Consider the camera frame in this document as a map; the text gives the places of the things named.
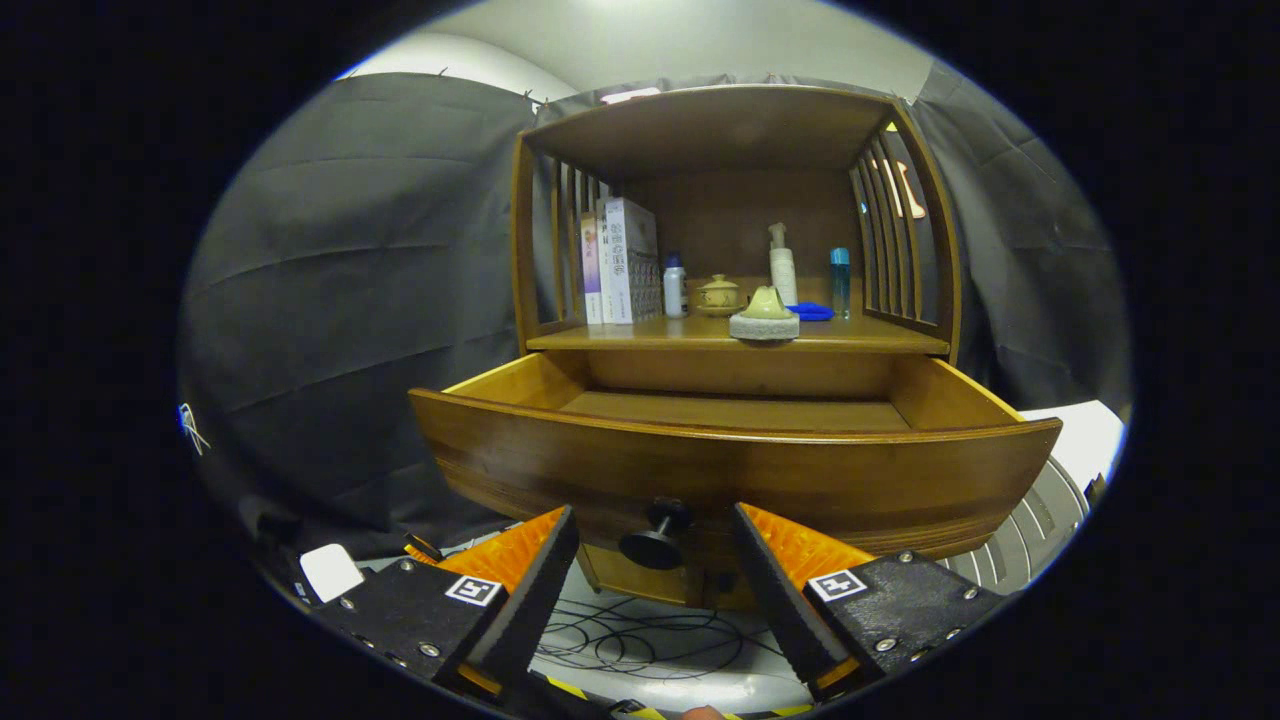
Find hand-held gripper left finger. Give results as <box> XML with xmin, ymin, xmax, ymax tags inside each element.
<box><xmin>312</xmin><ymin>505</ymin><xmax>581</xmax><ymax>706</ymax></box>

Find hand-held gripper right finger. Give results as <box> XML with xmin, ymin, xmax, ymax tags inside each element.
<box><xmin>733</xmin><ymin>503</ymin><xmax>1007</xmax><ymax>703</ymax></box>

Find brown wooden drawer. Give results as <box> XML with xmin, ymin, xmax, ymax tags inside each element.
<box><xmin>408</xmin><ymin>350</ymin><xmax>1063</xmax><ymax>573</ymax></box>

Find green scrub brush grey sponge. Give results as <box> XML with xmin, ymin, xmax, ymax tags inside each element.
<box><xmin>728</xmin><ymin>285</ymin><xmax>801</xmax><ymax>343</ymax></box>

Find brown wooden countertop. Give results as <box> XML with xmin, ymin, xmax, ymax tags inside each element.
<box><xmin>527</xmin><ymin>275</ymin><xmax>951</xmax><ymax>356</ymax></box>

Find brown wooden cabinet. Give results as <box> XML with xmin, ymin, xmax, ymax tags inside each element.
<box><xmin>512</xmin><ymin>84</ymin><xmax>963</xmax><ymax>613</ymax></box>

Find yellow black hazard tape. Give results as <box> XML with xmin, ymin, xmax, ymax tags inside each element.
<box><xmin>545</xmin><ymin>675</ymin><xmax>816</xmax><ymax>720</ymax></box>

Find small white flat object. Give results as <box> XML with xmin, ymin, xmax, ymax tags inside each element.
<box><xmin>298</xmin><ymin>543</ymin><xmax>365</xmax><ymax>604</ymax></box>

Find yellow lidded ceramic teacup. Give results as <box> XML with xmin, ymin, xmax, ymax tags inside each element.
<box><xmin>693</xmin><ymin>274</ymin><xmax>745</xmax><ymax>317</ymax></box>

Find white pump bottle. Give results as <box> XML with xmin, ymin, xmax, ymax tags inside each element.
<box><xmin>768</xmin><ymin>222</ymin><xmax>799</xmax><ymax>307</ymax></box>

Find thin pink book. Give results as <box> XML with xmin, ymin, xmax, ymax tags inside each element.
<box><xmin>580</xmin><ymin>212</ymin><xmax>607</xmax><ymax>325</ymax></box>

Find thick white book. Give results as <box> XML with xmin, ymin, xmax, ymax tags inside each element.
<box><xmin>604</xmin><ymin>197</ymin><xmax>663</xmax><ymax>325</ymax></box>

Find black backdrop cloth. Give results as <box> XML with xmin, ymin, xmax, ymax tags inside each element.
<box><xmin>178</xmin><ymin>72</ymin><xmax>1134</xmax><ymax>561</ymax></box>

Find black floor cables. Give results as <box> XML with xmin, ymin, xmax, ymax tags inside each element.
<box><xmin>535</xmin><ymin>592</ymin><xmax>791</xmax><ymax>691</ymax></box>

